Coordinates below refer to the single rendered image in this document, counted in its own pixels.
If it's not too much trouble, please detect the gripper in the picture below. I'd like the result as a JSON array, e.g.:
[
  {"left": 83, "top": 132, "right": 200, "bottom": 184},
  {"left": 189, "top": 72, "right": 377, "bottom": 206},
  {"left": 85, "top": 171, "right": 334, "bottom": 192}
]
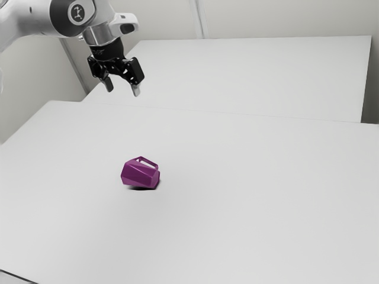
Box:
[{"left": 86, "top": 38, "right": 146, "bottom": 98}]

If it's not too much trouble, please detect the purple faceted mug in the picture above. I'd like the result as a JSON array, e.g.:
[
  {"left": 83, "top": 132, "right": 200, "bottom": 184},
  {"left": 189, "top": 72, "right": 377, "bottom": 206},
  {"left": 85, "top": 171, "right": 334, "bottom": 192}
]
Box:
[{"left": 120, "top": 156, "right": 161, "bottom": 191}]

